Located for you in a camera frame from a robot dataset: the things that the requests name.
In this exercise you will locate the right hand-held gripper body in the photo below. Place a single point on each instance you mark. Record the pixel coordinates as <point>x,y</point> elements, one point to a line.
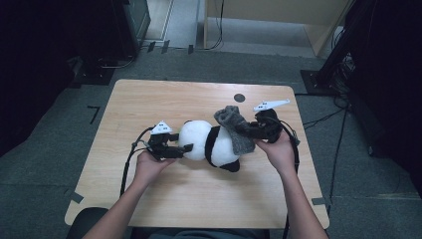
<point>270,126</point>

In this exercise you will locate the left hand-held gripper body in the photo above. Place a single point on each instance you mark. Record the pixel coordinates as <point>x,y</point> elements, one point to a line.
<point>158,142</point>

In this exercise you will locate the grey fuzzy sock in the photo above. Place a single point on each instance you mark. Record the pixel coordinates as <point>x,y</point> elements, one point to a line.
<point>237,132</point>

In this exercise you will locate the panda plush toy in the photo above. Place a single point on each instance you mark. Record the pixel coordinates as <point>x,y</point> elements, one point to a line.
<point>199,139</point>

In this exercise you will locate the person's left hand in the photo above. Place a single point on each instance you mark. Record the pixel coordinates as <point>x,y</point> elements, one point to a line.
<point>149,169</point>

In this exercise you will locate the person's right hand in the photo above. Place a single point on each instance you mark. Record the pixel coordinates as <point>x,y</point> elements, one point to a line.
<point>282,154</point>

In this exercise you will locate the black angled floor tape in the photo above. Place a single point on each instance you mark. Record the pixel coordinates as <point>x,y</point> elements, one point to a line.
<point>95,111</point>

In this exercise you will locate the person's dark clothing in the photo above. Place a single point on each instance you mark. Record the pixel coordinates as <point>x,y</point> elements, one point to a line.
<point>199,234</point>

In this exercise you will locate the grey tape strip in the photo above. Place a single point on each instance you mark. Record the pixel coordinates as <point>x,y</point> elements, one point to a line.
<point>320,200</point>
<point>74,196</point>

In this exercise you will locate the black flat stand base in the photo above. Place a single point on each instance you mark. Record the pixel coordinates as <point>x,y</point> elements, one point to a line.
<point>94,74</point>

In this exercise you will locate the light wooden cabinet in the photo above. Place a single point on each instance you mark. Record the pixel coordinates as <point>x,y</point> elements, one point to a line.
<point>275,13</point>

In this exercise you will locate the dark monitor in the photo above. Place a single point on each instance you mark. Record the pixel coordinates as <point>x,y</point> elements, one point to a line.
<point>132,26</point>

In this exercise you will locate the dark curtain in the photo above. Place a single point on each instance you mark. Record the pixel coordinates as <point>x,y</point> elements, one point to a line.
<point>40,66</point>

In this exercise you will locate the black stand with post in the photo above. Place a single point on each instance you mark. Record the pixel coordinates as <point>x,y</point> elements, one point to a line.
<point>318,81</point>

